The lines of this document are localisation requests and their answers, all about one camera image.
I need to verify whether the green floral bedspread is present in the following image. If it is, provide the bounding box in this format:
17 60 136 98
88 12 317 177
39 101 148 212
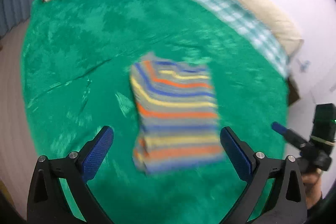
21 0 288 223

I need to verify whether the dark wooden nightstand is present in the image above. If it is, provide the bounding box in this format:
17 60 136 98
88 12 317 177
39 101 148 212
286 77 300 106

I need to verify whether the cream long pillow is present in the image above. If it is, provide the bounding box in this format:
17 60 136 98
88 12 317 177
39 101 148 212
238 0 303 56

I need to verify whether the teal checked bed sheet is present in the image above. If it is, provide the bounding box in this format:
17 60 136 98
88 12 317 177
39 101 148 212
193 0 288 78

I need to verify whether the striped knit sweater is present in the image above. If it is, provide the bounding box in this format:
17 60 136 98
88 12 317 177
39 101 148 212
130 53 224 173

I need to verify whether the person right hand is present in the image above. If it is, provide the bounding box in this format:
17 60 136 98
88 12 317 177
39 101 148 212
301 168 322 209

